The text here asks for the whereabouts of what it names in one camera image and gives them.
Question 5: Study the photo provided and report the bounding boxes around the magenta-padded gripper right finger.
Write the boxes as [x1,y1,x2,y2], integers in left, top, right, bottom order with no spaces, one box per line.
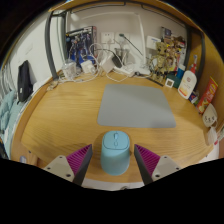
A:
[134,144,183,185]

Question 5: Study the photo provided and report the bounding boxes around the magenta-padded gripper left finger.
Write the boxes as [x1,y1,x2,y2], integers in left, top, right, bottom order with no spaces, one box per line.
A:
[43,143,93,186]

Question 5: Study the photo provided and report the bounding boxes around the light blue computer mouse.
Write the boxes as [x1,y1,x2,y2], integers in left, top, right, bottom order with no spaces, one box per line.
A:
[100,130,132,177]

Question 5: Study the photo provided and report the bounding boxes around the grey mouse pad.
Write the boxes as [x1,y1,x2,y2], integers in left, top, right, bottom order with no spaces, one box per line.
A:
[96,83,177,129]

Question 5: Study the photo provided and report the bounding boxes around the white mug with face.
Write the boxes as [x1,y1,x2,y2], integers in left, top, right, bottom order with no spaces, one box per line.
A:
[201,103,219,128]

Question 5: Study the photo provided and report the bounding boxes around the small white square clock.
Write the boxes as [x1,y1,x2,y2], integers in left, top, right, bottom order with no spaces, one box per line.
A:
[164,77,175,88]

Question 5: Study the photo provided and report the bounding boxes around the dark green round container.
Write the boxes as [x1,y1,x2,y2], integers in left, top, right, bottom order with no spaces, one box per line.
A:
[166,72,183,88]

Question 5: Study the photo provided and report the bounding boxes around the teal bedding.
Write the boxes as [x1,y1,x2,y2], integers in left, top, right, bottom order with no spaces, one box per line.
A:
[0,89,19,148]

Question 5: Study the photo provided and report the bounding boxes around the white lotion pump bottle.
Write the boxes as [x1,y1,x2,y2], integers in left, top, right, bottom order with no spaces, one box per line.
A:
[177,64,199,100]

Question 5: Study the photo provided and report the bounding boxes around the red yellow snack can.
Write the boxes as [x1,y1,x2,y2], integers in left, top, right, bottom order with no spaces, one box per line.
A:
[195,76,219,115]

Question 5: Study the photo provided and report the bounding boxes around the white desk lamp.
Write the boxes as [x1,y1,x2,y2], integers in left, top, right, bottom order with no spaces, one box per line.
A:
[69,11,152,77]

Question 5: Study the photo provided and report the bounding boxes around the clear plastic jar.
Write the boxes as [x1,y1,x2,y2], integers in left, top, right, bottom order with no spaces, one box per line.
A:
[62,59,78,79]

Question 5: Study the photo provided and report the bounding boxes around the blue bottle with white cap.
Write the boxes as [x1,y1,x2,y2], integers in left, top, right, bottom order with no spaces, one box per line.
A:
[175,66,186,81]

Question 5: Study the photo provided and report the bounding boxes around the white power strip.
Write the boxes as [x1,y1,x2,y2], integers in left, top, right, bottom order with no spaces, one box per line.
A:
[113,65,134,76]

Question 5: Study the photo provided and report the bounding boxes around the small white charger block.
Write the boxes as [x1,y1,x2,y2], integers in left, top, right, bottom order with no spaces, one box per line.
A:
[80,59,95,74]

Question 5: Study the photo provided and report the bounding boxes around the brown tree creature figurine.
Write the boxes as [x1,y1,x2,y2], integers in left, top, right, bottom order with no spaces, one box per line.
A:
[148,41,172,84]

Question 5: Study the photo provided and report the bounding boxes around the large white charger block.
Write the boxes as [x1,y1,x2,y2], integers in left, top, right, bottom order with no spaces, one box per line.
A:
[99,54,116,73]

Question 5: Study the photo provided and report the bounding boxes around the metal cup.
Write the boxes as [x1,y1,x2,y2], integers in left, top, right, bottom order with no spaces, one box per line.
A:
[114,48,129,66]

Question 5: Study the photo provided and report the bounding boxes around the dark bottle with white nozzle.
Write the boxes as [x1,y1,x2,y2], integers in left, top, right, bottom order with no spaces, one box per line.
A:
[188,54,199,73]

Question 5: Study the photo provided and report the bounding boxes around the blue robot model kit box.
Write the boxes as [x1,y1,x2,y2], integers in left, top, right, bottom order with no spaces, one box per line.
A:
[65,25,98,66]

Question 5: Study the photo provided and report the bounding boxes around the colourful printed boxes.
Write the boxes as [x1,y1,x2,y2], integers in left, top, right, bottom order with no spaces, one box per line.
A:
[160,26,188,73]

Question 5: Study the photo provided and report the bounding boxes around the white tangled cable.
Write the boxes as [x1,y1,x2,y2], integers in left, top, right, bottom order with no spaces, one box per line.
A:
[49,43,134,91]

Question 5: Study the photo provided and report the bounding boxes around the dark grey metal frame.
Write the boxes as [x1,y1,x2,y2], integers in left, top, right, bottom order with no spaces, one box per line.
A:
[44,0,206,91]

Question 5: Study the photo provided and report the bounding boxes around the black cable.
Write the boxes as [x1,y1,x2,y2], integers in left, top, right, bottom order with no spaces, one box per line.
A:
[119,33,144,56]

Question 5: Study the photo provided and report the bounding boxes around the white wall-mounted box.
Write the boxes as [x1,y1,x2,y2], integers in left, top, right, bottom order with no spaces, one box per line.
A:
[145,35,163,51]

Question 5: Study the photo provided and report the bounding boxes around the white wall socket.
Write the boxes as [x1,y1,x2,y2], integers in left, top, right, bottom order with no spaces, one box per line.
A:
[114,31,129,44]
[100,31,115,44]

